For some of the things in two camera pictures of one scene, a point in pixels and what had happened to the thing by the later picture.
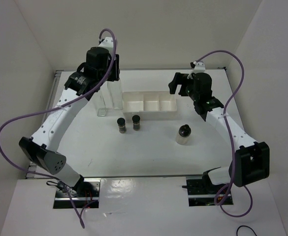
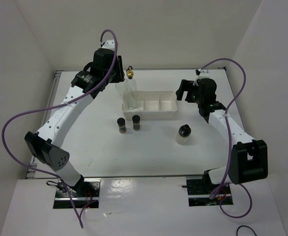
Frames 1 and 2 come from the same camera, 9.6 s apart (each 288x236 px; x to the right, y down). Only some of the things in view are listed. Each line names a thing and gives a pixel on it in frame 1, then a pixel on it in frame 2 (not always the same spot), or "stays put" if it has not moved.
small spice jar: (136, 125) stays put
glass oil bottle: (114, 88) → (127, 89)
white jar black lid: (184, 132) stays put
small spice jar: (121, 125) stays put
